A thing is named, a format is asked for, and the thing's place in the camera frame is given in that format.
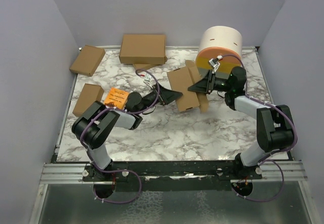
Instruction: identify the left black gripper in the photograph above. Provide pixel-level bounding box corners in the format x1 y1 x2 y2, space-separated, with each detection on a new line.
137 82 182 115

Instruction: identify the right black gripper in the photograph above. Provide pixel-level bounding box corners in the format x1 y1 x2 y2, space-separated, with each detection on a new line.
188 70 232 95

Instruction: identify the brown cardboard box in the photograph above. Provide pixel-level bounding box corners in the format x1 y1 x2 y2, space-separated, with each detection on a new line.
167 60 209 113

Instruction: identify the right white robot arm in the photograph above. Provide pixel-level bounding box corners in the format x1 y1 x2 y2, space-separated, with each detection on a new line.
188 66 297 179

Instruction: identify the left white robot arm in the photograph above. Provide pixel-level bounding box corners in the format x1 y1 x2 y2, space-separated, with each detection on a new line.
71 83 183 181

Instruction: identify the small cardboard box under stack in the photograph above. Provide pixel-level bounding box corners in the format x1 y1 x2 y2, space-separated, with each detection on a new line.
133 64 154 70

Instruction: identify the large folded cardboard box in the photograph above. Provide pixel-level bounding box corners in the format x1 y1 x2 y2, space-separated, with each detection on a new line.
119 34 167 65

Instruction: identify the folded cardboard box front left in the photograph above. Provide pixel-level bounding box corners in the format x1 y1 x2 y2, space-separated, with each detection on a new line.
72 83 104 117

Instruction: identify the folded cardboard box back left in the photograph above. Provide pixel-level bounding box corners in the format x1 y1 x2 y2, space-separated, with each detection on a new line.
69 45 105 76

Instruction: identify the round pastel drawer cabinet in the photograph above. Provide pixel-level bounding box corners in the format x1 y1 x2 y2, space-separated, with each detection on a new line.
195 26 242 76

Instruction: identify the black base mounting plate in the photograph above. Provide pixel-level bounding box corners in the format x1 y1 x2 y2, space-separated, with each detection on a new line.
82 160 262 192

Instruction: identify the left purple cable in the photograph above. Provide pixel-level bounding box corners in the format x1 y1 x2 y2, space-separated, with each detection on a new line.
80 68 161 204

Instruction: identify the purple cable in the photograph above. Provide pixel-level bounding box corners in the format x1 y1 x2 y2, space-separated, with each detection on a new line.
80 68 161 204
217 54 298 202

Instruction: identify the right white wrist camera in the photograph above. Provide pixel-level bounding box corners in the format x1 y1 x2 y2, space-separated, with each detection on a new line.
208 58 220 71

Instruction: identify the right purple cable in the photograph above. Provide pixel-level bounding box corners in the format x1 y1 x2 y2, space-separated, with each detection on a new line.
217 54 298 202

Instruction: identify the aluminium rail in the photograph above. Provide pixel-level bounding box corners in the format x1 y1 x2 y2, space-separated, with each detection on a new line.
40 163 86 185

